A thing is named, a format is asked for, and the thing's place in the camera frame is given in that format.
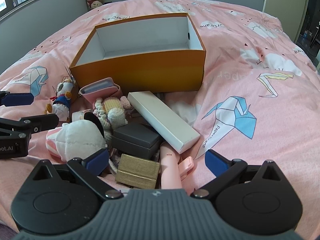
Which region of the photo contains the pink handheld fan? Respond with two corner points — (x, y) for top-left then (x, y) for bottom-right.
(159, 141), (195, 189)

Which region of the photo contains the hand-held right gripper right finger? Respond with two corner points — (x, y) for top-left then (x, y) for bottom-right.
(191, 149), (288, 198)

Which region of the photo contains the crochet yarn doll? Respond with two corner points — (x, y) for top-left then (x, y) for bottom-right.
(92, 96), (135, 140)

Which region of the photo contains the orange cardboard box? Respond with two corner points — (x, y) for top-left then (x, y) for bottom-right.
(69, 12), (207, 95)

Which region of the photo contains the long white box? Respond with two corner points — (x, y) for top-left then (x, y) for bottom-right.
(127, 91), (201, 155)

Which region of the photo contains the pink printed duvet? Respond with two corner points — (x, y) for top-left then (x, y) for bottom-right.
(0, 0), (320, 228)

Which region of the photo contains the black gift box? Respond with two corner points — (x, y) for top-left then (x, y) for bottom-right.
(111, 122), (163, 160)

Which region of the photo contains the cream door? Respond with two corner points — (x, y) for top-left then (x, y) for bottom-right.
(262, 0), (311, 43)

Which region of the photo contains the gold gift box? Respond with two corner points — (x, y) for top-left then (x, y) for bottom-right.
(115, 154), (161, 189)

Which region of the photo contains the dark shelf unit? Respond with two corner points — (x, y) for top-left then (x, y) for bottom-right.
(295, 0), (320, 68)

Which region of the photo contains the pink card holder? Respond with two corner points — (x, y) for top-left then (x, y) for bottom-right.
(79, 77), (123, 105)

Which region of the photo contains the white panda plush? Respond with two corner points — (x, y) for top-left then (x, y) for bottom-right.
(46, 112), (108, 162)

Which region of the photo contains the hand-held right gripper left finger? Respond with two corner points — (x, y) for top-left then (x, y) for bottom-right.
(32, 148), (124, 201)

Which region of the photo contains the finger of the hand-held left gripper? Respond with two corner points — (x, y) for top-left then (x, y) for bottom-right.
(0, 91), (34, 107)
(0, 114), (59, 140)

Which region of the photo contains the small white jar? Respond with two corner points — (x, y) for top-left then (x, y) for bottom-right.
(72, 109), (92, 123)

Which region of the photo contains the sailor duck plush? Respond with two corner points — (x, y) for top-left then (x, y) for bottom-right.
(44, 77), (77, 123)

